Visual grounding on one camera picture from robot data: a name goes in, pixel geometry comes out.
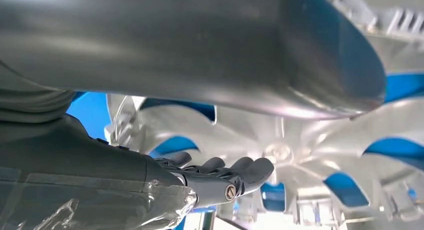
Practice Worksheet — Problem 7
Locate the blue metal shelf rack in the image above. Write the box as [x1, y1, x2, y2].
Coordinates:
[66, 72, 424, 230]

